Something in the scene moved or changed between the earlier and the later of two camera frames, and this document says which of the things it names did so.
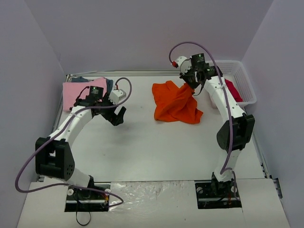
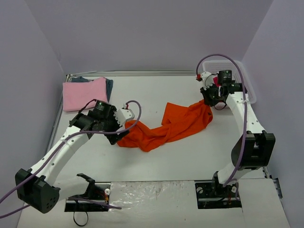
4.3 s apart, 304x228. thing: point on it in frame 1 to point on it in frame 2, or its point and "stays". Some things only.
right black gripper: x=190 y=79 to x=207 y=97
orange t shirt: x=173 y=103 to x=177 y=119
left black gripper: x=110 y=115 to x=116 y=134
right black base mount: x=213 y=194 stays
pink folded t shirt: x=71 y=91 stays
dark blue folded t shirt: x=80 y=79 stays
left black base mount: x=80 y=200 stays
